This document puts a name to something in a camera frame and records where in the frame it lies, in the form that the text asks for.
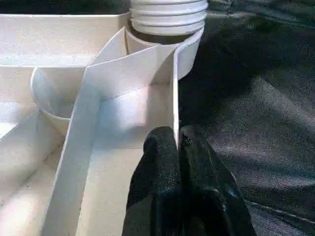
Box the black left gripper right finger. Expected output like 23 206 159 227
178 125 256 236

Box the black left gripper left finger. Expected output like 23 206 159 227
122 126 184 236

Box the black mat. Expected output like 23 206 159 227
0 0 315 236

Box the white plastic table leg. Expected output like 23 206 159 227
129 0 208 36

